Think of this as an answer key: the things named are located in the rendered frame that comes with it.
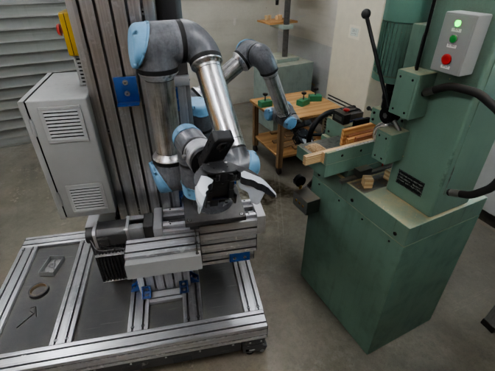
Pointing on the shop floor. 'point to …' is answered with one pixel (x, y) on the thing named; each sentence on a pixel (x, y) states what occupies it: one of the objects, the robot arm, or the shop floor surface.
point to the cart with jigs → (281, 138)
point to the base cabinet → (376, 270)
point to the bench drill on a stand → (296, 75)
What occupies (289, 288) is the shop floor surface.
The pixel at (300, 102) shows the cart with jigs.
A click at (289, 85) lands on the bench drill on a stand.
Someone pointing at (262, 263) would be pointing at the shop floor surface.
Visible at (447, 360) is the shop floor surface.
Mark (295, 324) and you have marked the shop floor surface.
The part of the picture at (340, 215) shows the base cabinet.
